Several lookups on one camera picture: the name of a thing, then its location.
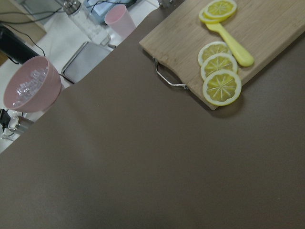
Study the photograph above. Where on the pink plastic cup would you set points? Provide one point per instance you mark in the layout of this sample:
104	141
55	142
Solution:
119	19

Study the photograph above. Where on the grey tray with cloth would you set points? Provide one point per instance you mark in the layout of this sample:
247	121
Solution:
86	58

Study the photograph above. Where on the lemon slice on knife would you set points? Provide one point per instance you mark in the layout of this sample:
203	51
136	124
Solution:
217	11

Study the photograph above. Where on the bamboo cutting board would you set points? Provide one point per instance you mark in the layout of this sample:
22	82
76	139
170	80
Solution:
256	33

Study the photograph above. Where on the clear bottle with steel cap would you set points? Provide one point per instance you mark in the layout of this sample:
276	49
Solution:
78	13

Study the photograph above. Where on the lower lemon slice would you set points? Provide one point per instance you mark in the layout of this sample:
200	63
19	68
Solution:
211	49

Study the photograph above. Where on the middle lemon slice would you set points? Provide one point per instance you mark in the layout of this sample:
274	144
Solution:
216	62

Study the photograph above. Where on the pink bowl with ice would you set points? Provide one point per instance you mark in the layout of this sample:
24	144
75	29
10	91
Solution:
34	87

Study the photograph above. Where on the aluminium frame post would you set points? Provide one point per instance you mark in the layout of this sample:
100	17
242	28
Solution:
169	3

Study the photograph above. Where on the black water bottle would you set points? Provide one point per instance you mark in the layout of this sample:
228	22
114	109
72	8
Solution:
12	46

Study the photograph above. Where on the lemon slice at corner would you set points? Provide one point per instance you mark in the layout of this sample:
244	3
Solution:
222	88

